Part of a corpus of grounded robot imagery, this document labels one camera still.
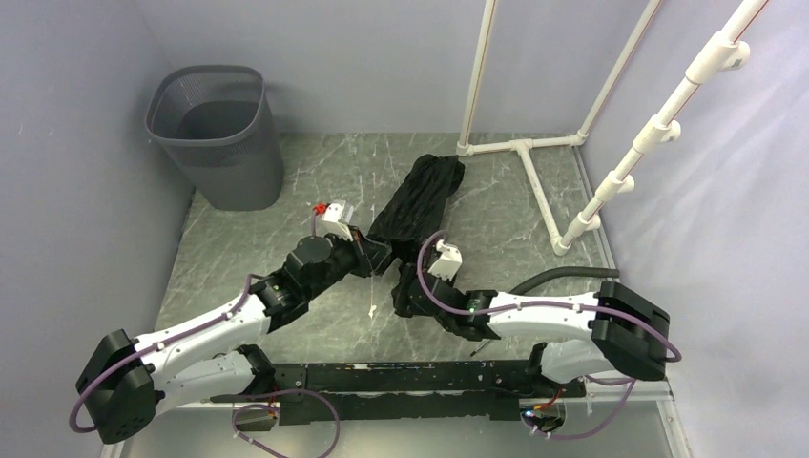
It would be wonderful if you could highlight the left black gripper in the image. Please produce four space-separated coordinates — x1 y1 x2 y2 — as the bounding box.
304 224 392 301

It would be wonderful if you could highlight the black trash bag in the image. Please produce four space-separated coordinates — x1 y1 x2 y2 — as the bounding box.
367 154 466 263

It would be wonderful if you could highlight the grey mesh trash bin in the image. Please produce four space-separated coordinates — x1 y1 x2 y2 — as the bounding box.
144 65 284 212

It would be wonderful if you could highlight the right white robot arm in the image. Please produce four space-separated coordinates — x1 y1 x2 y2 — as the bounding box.
391 277 681 396

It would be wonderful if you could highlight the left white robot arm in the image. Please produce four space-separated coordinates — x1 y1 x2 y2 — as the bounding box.
69 228 393 445

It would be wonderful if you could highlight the yellow black screwdriver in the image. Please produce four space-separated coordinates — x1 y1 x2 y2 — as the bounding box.
468 340 493 358

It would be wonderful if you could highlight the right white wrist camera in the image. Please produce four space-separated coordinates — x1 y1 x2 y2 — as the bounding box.
427 239 463 281

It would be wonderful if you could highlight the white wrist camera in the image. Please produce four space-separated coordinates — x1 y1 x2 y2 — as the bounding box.
427 239 463 281
310 200 355 240

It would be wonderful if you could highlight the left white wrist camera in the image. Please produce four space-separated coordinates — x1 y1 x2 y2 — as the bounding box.
310 200 355 240

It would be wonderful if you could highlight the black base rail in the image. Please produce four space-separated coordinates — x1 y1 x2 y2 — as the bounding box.
211 360 586 426

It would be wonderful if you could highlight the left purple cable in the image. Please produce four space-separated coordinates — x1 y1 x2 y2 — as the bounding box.
68 273 343 458

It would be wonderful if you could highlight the black corrugated hose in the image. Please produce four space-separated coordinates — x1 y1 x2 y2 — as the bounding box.
508 265 621 297

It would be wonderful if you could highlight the aluminium extrusion rail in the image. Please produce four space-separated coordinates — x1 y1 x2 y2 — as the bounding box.
115 364 219 412

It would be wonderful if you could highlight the white PVC pipe frame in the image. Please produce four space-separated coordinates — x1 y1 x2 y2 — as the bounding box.
455 0 773 258

